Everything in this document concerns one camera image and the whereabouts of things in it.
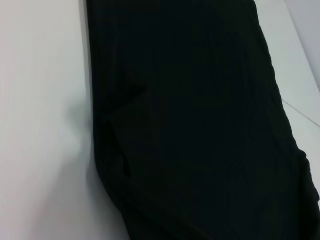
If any black t-shirt with FREE print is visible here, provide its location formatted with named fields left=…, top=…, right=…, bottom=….
left=86, top=0, right=320, bottom=240

